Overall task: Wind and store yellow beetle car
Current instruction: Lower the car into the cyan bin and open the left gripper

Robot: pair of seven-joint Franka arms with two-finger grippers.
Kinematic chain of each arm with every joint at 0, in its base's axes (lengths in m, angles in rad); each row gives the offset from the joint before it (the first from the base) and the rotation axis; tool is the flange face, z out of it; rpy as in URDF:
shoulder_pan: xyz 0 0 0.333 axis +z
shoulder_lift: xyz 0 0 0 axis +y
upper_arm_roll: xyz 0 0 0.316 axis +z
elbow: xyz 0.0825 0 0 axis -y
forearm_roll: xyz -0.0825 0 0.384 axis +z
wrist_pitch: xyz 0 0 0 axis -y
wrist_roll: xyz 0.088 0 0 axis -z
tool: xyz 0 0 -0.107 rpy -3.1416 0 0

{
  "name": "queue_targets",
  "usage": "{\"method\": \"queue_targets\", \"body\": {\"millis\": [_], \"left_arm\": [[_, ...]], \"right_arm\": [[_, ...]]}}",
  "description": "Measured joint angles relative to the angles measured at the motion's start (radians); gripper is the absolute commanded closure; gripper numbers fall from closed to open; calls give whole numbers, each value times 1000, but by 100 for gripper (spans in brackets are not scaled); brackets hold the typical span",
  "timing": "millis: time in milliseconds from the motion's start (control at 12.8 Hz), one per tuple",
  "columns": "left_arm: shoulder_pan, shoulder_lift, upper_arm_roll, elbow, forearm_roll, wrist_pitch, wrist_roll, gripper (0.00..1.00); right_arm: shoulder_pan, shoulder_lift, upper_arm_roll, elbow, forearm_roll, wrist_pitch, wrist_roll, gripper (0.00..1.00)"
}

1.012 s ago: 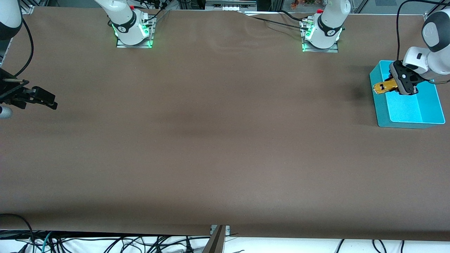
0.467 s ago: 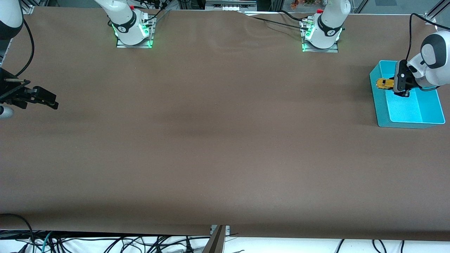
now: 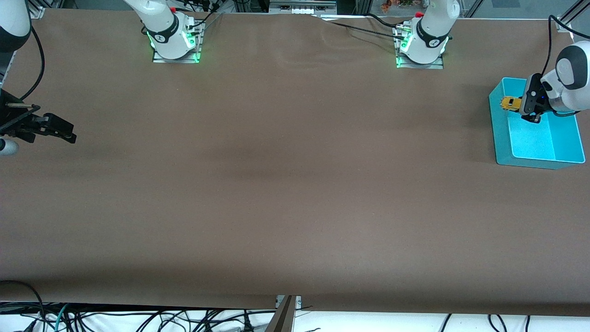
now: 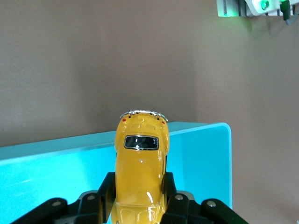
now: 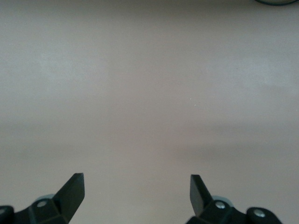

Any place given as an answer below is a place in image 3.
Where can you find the yellow beetle toy car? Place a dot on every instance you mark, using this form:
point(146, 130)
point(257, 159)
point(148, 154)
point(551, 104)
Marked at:
point(510, 103)

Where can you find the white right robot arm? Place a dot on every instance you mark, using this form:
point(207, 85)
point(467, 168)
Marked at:
point(161, 27)

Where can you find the white power strip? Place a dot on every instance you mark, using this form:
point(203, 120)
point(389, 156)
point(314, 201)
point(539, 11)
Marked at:
point(302, 9)

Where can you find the teal plastic bin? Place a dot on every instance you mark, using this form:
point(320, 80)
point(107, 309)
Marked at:
point(539, 143)

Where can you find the small metal bracket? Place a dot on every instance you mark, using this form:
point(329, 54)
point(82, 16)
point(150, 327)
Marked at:
point(298, 302)

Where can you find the small orange object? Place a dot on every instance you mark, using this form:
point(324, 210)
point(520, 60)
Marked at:
point(386, 4)

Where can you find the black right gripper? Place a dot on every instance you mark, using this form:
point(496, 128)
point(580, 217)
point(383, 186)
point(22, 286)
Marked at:
point(10, 121)

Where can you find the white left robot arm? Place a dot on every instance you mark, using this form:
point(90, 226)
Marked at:
point(574, 74)

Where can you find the black frame post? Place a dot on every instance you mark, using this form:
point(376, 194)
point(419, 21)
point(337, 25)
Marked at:
point(362, 5)

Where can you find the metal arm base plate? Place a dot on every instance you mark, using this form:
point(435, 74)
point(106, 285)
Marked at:
point(177, 60)
point(421, 66)

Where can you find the aluminium frame profile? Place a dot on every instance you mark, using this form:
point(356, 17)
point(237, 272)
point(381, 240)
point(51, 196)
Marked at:
point(37, 9)

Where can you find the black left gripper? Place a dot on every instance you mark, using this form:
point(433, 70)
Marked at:
point(533, 98)

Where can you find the metal corner bracket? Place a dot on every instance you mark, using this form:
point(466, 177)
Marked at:
point(560, 24)

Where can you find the grey metal strut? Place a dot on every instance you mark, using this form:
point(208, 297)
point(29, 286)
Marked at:
point(282, 320)

